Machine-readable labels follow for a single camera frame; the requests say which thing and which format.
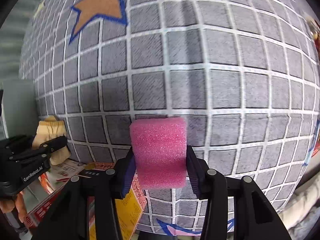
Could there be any beige cloth pouch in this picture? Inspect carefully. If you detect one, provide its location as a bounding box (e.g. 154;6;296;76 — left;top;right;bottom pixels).
31;115;72;166

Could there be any person left hand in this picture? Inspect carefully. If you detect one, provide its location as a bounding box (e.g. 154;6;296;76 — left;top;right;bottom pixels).
0;192;28;223

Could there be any orange white tissue pack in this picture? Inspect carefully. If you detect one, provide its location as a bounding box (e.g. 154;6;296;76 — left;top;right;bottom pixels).
39;159;85;194

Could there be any white grey storage box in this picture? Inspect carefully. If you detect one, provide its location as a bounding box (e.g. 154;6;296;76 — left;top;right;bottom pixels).
1;79;39;138

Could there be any green curtain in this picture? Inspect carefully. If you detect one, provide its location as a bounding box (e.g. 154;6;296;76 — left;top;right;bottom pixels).
1;0;41;79

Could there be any grey checked star tablecloth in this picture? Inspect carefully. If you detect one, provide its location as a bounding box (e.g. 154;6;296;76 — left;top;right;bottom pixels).
18;0;320;237

